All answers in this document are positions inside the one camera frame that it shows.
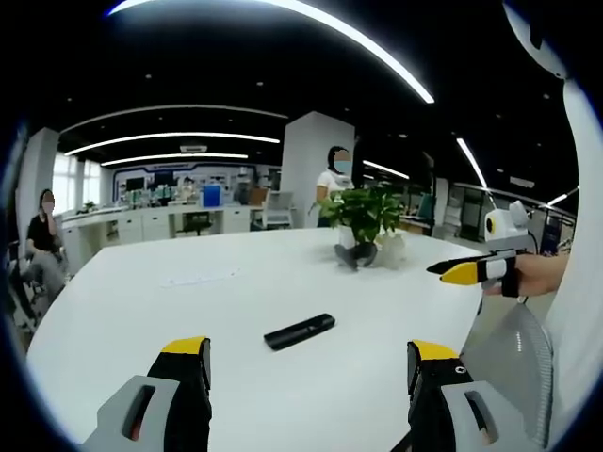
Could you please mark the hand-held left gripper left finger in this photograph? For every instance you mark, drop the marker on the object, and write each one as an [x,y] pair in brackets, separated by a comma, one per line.
[155,400]

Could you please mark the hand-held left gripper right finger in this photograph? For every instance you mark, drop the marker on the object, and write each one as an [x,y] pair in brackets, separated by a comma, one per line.
[443,395]

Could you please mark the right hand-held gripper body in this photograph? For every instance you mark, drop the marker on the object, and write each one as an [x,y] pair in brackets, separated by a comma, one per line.
[506,230]

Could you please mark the black remote control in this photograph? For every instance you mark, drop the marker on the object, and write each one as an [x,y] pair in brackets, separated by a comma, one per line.
[299,332]

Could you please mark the person's right hand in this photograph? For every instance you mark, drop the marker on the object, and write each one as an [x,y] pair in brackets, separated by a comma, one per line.
[537,275]

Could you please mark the small white translucent ornament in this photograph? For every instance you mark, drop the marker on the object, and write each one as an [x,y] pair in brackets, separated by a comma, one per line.
[393,249]

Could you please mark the person's white shirt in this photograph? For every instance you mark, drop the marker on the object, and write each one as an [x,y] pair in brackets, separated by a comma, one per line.
[584,235]

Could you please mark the grey fabric bag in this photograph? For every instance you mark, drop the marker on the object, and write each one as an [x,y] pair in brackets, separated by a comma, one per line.
[513,348]

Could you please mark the small dark figurine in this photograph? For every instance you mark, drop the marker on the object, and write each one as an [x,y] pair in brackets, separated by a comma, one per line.
[355,256]

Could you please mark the green potted plant white pot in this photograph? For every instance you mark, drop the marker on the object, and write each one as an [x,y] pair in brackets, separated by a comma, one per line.
[363,212]

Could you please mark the long white counter desk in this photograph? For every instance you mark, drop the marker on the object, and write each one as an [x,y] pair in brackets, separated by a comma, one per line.
[141,226]

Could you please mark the black office chair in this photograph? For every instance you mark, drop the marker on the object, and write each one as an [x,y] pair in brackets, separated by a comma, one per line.
[195,222]

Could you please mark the white mesh office chair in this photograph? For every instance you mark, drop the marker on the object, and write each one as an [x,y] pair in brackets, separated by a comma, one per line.
[278,209]

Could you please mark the white worn device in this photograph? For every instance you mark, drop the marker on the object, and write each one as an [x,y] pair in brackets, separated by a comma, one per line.
[532,33]

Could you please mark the blue box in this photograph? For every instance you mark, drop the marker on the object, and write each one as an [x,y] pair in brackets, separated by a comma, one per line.
[212,196]

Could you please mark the long curved ceiling light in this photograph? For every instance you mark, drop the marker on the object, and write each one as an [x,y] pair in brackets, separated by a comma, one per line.
[330,28]

